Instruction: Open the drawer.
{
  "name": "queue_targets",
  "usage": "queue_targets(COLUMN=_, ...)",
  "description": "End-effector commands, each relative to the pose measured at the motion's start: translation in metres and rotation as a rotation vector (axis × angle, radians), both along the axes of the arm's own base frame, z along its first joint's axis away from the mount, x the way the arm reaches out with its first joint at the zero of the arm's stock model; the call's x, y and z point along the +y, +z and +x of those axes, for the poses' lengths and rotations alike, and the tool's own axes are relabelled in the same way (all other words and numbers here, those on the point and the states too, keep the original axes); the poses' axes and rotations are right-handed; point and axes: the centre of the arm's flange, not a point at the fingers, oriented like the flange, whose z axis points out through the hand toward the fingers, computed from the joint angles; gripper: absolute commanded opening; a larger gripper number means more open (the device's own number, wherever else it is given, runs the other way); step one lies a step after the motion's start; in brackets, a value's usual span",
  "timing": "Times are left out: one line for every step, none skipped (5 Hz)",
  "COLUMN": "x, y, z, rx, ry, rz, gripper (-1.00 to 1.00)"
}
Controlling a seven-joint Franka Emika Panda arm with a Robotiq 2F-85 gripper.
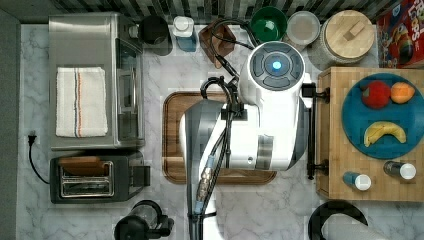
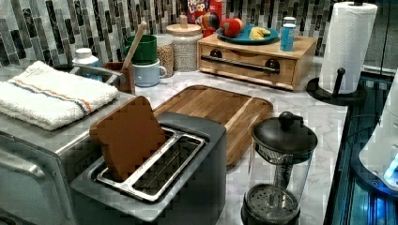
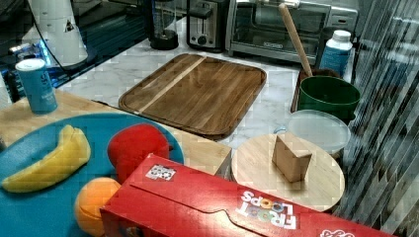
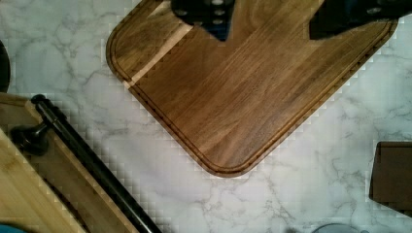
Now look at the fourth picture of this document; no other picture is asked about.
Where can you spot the light blue mug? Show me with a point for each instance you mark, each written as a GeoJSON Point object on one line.
{"type": "Point", "coordinates": [338, 228]}

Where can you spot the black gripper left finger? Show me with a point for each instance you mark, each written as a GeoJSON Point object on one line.
{"type": "Point", "coordinates": [214, 16]}

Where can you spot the blue round plate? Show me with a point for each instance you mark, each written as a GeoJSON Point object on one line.
{"type": "Point", "coordinates": [10, 229]}

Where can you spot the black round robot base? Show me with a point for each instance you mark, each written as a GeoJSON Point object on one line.
{"type": "Point", "coordinates": [5, 69]}

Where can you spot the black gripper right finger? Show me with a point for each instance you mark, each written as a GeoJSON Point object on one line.
{"type": "Point", "coordinates": [338, 16]}

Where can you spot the brown wooden cutting board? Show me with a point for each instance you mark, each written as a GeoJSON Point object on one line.
{"type": "Point", "coordinates": [230, 103]}

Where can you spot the dark wooden spoon box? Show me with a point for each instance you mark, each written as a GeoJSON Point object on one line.
{"type": "Point", "coordinates": [391, 179]}

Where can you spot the black drawer handle bar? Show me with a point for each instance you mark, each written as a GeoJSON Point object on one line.
{"type": "Point", "coordinates": [33, 140]}

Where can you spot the light wooden drawer cabinet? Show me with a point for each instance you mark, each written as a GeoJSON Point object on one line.
{"type": "Point", "coordinates": [52, 193]}

